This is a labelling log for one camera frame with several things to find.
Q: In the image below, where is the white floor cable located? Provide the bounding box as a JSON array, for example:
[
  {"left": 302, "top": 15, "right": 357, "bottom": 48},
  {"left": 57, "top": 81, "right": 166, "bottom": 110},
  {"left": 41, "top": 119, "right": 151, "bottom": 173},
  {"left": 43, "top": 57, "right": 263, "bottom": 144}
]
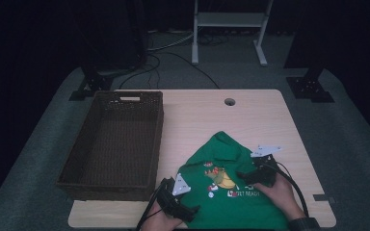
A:
[{"left": 147, "top": 32, "right": 196, "bottom": 52}]

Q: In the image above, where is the grey tape strip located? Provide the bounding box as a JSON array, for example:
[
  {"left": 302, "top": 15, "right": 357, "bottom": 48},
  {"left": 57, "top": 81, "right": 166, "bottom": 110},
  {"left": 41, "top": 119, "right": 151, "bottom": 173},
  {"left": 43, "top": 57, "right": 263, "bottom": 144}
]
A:
[{"left": 312, "top": 193, "right": 336, "bottom": 205}]

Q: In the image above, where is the black floor cable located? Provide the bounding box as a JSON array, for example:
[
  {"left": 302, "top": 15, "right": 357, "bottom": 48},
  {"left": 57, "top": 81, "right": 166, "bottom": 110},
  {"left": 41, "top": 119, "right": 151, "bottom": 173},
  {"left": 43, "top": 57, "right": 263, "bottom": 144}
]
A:
[{"left": 119, "top": 52, "right": 221, "bottom": 90}]

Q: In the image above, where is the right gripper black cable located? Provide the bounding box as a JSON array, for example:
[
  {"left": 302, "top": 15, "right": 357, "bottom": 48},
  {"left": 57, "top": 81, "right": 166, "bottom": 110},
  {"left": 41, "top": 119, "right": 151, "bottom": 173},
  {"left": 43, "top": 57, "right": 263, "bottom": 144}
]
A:
[{"left": 263, "top": 161, "right": 310, "bottom": 218}]

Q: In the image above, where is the green printed t-shirt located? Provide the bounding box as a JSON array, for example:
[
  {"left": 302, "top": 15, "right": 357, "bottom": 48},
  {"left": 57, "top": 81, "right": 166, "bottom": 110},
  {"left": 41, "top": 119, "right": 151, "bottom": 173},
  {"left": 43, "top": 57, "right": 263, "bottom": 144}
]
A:
[{"left": 176, "top": 130, "right": 291, "bottom": 231}]

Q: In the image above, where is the white metal stand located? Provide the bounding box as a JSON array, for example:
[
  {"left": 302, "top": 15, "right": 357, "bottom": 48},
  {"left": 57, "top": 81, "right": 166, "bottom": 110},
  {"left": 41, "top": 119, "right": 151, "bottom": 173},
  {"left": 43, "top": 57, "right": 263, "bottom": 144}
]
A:
[{"left": 191, "top": 0, "right": 275, "bottom": 67}]

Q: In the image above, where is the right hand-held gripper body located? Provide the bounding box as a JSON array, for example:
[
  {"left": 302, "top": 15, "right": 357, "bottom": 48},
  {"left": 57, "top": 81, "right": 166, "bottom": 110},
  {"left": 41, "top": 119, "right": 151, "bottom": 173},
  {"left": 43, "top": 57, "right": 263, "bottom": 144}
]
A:
[{"left": 244, "top": 145, "right": 283, "bottom": 189}]

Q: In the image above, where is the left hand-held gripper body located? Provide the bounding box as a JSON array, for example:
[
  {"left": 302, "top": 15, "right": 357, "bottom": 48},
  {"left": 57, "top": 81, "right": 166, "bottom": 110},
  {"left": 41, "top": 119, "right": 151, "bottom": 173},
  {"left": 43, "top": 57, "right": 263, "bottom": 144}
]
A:
[{"left": 156, "top": 172, "right": 193, "bottom": 220}]

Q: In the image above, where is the black metal stand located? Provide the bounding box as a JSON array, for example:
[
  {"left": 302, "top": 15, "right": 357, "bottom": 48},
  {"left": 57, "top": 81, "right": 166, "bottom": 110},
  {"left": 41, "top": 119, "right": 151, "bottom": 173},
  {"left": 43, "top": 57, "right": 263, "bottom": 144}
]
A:
[
  {"left": 68, "top": 0, "right": 148, "bottom": 102},
  {"left": 283, "top": 0, "right": 335, "bottom": 104}
]

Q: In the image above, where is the brown wicker basket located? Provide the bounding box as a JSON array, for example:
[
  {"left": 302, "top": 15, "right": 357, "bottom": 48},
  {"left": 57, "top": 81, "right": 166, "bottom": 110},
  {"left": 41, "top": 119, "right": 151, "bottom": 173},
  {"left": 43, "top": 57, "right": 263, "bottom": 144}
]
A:
[{"left": 55, "top": 90, "right": 165, "bottom": 202}]

